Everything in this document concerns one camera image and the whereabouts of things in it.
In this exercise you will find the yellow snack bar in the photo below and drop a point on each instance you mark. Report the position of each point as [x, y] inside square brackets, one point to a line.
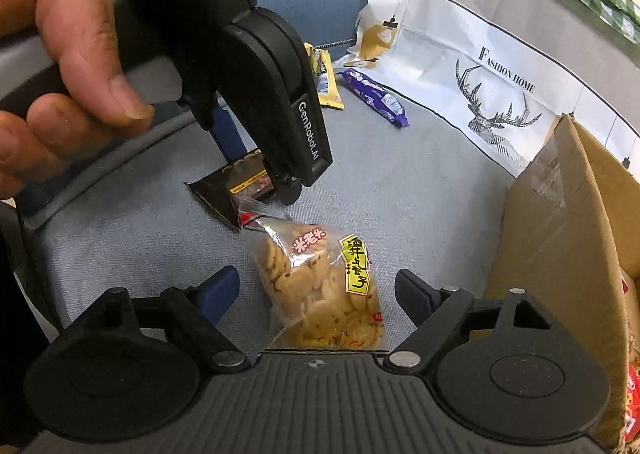
[327, 83]

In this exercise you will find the clear bag of biscuits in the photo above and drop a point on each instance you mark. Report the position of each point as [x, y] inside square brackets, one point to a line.
[320, 294]

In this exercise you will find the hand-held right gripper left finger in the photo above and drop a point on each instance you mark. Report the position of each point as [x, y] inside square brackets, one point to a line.
[220, 291]

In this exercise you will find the white deer print pillow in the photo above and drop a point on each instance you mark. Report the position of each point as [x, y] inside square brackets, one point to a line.
[450, 63]

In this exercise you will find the purple biscuit packet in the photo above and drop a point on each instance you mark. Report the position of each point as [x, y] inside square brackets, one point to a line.
[375, 96]

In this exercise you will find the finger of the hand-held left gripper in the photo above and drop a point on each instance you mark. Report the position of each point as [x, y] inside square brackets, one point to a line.
[286, 191]
[220, 126]

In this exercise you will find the black chocolate packet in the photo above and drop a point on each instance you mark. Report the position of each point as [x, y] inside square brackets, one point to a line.
[220, 189]

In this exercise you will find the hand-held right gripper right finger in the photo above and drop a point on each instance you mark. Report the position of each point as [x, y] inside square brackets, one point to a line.
[412, 294]

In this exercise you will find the cardboard box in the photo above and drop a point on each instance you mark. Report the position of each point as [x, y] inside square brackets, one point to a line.
[560, 259]

